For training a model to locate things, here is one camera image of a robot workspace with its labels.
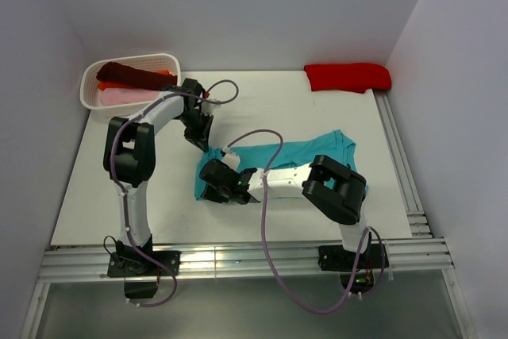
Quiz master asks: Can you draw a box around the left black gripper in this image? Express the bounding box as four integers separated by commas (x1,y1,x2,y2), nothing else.
178,110,214,152

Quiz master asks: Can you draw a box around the teal t shirt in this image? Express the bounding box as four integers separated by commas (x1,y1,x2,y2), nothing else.
194,129,356,201

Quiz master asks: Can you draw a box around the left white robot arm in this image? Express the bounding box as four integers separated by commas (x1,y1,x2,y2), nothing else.
103,79,224,275

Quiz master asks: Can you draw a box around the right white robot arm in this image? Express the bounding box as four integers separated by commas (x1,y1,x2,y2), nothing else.
199,155,371,268

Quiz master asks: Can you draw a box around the pink rolled shirt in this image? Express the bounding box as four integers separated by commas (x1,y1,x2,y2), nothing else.
99,88,160,106

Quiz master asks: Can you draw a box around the dark red rolled shirt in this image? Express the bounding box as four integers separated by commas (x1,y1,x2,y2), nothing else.
96,62,179,91

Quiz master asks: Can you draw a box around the orange rolled shirt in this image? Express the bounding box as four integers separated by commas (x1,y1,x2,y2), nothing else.
97,70,172,91

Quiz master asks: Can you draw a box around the white plastic basket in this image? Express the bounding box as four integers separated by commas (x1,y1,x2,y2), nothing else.
79,53,182,117

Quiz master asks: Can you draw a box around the red folded t shirt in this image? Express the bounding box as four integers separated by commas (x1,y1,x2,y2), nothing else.
303,63,392,94

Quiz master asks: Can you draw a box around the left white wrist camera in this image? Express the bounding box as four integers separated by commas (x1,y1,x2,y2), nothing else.
201,100,222,115

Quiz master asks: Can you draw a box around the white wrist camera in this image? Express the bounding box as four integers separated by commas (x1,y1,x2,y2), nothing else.
221,147,241,171
201,100,222,115

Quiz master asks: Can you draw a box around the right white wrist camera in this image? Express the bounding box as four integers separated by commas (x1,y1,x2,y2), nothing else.
221,147,241,171

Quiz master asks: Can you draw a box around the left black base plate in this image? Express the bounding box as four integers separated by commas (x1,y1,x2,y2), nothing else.
106,249,182,300

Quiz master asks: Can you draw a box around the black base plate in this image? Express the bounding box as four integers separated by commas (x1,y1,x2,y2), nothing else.
106,249,182,300
318,245,390,296

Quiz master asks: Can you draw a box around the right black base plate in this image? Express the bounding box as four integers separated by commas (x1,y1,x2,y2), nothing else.
318,245,390,296

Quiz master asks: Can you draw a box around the aluminium front rail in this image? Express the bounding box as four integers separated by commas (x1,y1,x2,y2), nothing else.
21,237,476,338

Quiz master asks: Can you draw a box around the aluminium rail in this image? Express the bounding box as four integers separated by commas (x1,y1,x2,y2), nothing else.
21,237,476,338
374,91,434,239

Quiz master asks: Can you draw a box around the aluminium right side rail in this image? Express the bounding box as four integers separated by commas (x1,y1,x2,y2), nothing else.
374,91,434,239

